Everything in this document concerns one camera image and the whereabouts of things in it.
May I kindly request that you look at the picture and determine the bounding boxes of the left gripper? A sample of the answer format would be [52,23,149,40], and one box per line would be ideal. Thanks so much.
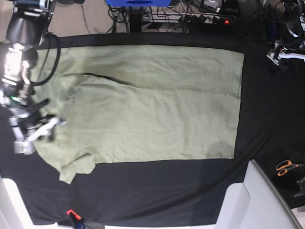
[266,40,288,72]

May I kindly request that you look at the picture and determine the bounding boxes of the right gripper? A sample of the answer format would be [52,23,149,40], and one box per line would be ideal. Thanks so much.
[9,99,67,141]

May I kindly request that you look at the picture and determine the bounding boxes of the light green T-shirt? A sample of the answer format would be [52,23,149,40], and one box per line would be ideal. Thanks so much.
[34,45,244,184]

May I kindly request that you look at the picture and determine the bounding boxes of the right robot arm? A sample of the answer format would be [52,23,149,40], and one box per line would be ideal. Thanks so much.
[0,0,64,143]

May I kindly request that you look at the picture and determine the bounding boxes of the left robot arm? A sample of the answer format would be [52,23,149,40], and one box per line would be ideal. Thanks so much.
[266,0,305,72]

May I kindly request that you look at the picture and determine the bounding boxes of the black table cloth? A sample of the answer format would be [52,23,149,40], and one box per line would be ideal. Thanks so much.
[0,32,305,227]

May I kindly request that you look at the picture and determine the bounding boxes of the white power strip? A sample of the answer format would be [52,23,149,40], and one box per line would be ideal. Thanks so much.
[142,12,237,25]

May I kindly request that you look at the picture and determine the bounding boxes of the red black clamp bottom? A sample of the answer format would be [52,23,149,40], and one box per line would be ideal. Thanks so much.
[66,209,87,229]

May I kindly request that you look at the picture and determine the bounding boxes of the blue plastic box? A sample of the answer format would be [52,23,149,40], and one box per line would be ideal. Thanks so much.
[106,0,171,7]

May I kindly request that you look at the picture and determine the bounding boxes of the orange handled scissors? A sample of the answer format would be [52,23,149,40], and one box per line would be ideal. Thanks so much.
[275,160,305,177]

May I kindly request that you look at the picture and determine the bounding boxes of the white table frame left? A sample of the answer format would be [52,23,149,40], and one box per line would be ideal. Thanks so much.
[0,178,34,229]

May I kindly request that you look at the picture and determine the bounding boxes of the white table frame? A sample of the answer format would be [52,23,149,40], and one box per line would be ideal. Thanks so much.
[215,160,302,229]
[0,178,34,229]

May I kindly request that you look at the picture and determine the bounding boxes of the black metal stand post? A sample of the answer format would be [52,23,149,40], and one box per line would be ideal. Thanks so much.
[127,7,146,33]

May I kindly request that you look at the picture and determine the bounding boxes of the white table frame right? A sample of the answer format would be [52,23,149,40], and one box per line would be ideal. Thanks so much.
[215,160,302,229]

